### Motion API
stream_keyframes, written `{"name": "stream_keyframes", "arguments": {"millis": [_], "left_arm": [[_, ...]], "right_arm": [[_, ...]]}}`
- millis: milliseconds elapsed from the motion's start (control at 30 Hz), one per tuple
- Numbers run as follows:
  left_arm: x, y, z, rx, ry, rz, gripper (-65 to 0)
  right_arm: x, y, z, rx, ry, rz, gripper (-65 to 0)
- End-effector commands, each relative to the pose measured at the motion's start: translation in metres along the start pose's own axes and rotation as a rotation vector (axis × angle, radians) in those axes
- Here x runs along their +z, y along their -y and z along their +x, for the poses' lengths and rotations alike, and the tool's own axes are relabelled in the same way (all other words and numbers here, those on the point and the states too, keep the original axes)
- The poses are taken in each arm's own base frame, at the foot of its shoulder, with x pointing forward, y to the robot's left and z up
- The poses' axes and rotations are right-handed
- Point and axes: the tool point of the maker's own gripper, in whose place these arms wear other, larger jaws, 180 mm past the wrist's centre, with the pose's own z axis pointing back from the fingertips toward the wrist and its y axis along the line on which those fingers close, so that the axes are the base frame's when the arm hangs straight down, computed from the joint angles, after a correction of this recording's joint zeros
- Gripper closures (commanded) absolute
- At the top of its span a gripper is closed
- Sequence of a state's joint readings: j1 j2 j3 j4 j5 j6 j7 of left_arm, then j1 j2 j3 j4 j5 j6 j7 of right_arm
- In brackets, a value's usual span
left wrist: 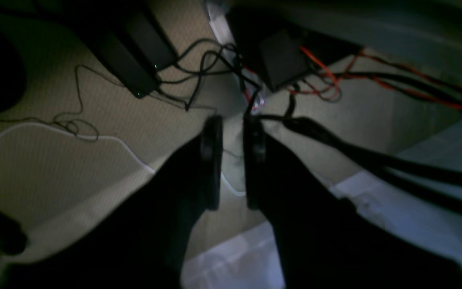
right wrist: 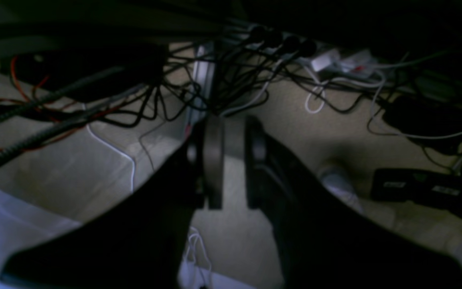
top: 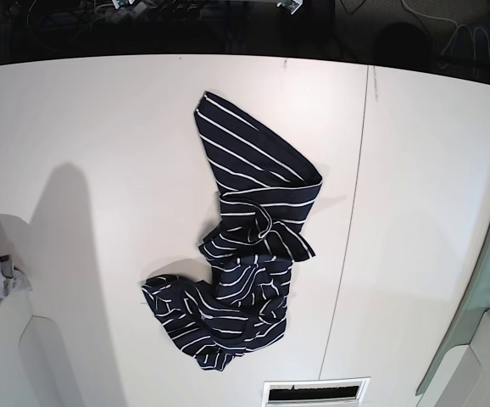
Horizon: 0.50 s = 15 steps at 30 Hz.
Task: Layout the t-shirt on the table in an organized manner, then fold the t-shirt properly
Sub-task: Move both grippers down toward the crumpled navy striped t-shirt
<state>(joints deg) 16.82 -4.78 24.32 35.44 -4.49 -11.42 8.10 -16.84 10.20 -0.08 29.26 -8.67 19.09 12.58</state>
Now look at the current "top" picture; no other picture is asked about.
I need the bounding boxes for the navy white striped t-shirt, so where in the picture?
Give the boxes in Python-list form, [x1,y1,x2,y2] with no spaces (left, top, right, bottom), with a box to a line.
[142,92,322,371]

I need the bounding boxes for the white cables in background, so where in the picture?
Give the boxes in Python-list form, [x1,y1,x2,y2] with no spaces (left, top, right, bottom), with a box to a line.
[399,0,490,64]

